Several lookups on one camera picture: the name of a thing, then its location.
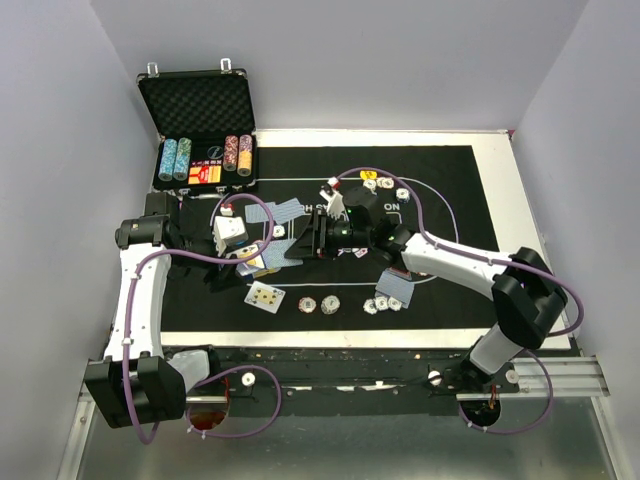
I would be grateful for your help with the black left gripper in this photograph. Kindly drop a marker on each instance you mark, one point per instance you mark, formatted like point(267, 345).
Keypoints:
point(222, 280)

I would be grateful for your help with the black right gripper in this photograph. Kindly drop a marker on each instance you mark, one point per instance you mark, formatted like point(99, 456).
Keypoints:
point(313, 241)

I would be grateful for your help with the blue playing card box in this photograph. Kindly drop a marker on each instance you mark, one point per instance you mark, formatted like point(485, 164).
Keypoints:
point(253, 268)

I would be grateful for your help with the face up spade card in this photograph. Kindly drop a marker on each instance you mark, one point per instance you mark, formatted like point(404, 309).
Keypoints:
point(264, 297)

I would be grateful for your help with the yellow big blind button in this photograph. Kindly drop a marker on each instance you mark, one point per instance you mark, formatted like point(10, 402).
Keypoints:
point(366, 175)

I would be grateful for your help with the red triangular dealer button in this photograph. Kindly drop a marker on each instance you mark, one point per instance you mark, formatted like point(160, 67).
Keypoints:
point(400, 273)

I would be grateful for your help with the blue backed card bottom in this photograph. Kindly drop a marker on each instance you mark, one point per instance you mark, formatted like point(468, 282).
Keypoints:
point(402, 292)

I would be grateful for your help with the blue backed card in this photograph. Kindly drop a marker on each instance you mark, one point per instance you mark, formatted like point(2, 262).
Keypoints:
point(402, 292)
point(255, 213)

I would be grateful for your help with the blue poker chip stack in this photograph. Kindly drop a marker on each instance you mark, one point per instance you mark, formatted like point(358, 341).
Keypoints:
point(380, 304)

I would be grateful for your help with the grey poker chip stack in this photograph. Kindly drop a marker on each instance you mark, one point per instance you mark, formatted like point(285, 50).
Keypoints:
point(330, 305)

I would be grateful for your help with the red poker chip stack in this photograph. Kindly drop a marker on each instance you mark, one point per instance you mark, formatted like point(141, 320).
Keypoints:
point(307, 305)

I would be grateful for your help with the blue backed card fan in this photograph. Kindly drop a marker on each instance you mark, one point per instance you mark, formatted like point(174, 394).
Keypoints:
point(274, 255)

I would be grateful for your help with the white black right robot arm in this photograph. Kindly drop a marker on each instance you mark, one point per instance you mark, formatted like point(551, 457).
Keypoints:
point(527, 301)

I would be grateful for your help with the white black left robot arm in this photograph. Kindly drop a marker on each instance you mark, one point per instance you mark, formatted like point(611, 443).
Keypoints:
point(134, 383)

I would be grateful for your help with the black poker table mat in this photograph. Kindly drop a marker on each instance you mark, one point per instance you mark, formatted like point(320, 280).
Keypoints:
point(451, 204)

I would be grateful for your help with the card deck in case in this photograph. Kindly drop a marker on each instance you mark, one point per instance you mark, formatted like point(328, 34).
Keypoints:
point(205, 172)

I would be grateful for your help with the green chip row in case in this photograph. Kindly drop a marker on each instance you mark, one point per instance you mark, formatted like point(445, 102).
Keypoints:
point(182, 159)

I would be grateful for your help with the blue chip row in case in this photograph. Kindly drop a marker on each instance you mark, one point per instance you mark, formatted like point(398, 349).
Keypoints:
point(167, 160)

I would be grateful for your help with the orange chip row in case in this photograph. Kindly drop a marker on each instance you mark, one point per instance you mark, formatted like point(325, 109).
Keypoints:
point(245, 155)

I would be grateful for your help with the red chip row in case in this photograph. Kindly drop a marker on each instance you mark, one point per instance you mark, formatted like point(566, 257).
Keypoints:
point(231, 152)

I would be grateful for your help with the black aluminium poker case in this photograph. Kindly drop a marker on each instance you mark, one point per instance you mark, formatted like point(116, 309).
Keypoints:
point(205, 106)

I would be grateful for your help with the white table board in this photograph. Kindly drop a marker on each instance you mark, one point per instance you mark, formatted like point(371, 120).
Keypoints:
point(510, 212)

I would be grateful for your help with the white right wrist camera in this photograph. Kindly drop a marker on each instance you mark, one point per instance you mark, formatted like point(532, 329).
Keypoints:
point(334, 199)

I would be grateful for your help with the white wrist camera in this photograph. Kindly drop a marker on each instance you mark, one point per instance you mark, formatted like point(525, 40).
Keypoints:
point(228, 233)
point(334, 199)

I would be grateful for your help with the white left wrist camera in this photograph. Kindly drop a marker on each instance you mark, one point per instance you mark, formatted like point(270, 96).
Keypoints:
point(228, 233)

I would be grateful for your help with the aluminium rail frame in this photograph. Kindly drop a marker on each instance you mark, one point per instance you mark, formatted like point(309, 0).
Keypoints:
point(550, 429)

